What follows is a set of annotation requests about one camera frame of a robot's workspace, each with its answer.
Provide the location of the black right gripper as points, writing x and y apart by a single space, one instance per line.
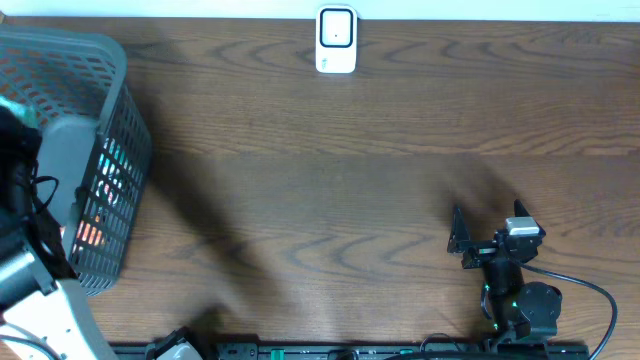
460 242

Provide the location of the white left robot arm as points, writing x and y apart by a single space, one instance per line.
45 312

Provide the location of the white barcode scanner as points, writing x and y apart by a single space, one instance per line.
336 39

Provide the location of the grey plastic mesh basket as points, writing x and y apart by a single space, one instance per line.
95 141

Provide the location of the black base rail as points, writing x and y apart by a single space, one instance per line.
433 350

